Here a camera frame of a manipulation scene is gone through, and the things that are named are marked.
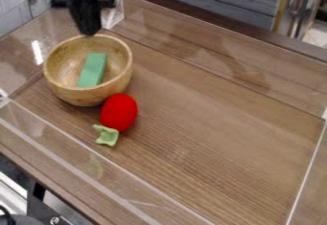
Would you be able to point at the green rectangular stick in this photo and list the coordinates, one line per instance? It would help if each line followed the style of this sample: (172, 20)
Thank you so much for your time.
(92, 70)

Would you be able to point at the brown wooden bowl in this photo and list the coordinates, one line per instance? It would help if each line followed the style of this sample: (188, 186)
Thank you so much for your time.
(64, 63)

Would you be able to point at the clear acrylic stand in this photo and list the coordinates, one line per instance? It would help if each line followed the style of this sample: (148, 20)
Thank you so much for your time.
(112, 16)

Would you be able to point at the red plush strawberry toy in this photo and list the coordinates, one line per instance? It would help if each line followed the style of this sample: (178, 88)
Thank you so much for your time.
(118, 116)

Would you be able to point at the black table leg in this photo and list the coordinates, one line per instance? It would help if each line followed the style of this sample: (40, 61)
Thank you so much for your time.
(35, 199)

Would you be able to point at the gold metal chair frame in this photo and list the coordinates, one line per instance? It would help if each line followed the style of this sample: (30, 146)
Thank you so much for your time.
(295, 15)

